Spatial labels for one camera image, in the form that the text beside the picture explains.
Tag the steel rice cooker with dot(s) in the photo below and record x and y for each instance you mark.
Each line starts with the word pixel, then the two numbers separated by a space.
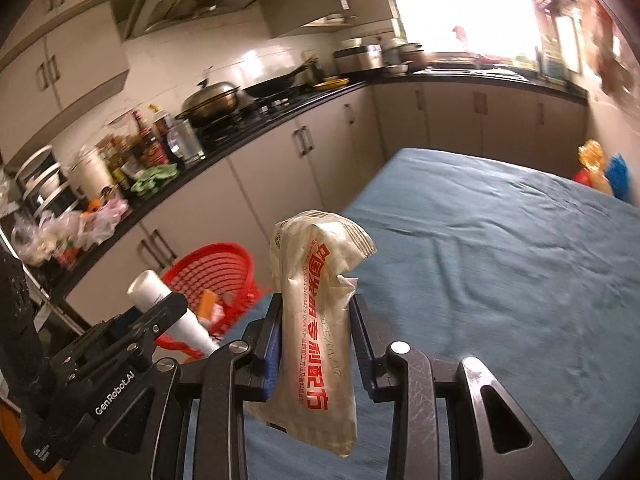
pixel 357 59

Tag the range hood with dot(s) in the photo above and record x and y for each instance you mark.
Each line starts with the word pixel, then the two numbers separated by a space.
pixel 200 0

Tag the blue plastic bag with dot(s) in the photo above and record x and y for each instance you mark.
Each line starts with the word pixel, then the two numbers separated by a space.
pixel 617 175

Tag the gas stove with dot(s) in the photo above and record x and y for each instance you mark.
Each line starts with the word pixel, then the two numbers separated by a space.
pixel 270 105

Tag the dish rack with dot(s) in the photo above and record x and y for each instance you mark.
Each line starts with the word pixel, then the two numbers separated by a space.
pixel 40 185

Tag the yellow plastic bag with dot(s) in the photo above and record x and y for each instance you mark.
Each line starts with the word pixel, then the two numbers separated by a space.
pixel 592 155

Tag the white plastic tube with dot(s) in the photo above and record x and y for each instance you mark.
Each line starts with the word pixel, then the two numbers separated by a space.
pixel 145 285

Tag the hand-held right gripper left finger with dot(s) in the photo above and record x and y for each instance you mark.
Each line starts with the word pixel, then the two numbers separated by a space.
pixel 272 350

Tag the group of condiment bottles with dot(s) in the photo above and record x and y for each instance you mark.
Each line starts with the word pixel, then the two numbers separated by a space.
pixel 145 145

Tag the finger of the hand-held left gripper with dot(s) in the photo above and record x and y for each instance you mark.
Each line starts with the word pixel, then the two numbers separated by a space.
pixel 160 315

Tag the steel lidded pot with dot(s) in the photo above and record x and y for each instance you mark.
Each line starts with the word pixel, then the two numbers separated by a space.
pixel 210 100

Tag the brown hanging bag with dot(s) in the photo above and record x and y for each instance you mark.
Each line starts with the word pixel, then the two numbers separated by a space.
pixel 612 67

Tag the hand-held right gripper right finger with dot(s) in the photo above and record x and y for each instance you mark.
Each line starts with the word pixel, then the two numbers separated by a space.
pixel 361 345

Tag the green cloth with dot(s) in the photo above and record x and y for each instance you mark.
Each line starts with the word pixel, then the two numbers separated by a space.
pixel 155 177

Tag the blue table cloth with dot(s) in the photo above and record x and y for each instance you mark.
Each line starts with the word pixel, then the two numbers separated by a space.
pixel 475 260

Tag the window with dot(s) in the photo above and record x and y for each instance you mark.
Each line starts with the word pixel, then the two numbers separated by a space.
pixel 465 0

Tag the glass jar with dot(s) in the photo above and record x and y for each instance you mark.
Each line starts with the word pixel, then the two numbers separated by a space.
pixel 185 142

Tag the black kitchen counter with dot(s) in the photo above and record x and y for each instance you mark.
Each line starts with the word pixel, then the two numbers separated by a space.
pixel 150 205

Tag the brown cooking pot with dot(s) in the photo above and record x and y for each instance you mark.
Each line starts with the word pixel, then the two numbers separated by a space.
pixel 412 57

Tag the beige lower cabinets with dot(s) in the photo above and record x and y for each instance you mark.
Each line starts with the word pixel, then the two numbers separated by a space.
pixel 450 115

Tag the black wok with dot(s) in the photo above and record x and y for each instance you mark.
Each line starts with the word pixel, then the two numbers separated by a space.
pixel 272 87

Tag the pink rubber glove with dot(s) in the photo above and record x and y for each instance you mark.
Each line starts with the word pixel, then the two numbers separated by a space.
pixel 460 34

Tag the yellow plate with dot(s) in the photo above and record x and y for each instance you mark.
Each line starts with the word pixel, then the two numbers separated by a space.
pixel 330 83

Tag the plastic bags on counter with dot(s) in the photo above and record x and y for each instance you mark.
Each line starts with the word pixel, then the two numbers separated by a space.
pixel 95 220

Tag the white packet with red print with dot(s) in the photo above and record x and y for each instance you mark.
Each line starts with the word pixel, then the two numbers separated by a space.
pixel 310 360

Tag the red plastic basket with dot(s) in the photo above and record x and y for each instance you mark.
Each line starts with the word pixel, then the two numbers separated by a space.
pixel 220 265

